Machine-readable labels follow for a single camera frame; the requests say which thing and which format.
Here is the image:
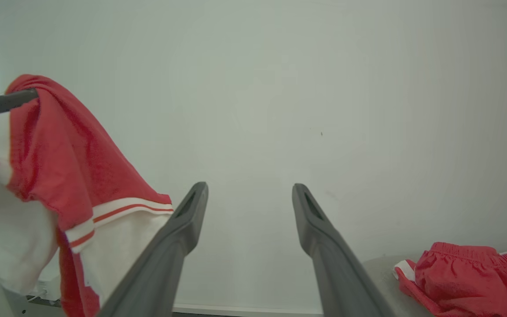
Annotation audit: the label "red shorts with white trim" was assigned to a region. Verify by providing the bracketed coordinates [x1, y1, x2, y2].
[393, 242, 507, 317]

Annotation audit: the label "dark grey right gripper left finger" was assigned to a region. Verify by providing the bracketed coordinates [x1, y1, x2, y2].
[97, 181, 209, 317]

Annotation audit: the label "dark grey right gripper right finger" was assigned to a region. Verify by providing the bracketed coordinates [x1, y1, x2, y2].
[292, 183, 396, 317]

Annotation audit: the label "red and white striped shirt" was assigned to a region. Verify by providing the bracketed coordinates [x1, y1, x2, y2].
[0, 74, 175, 317]

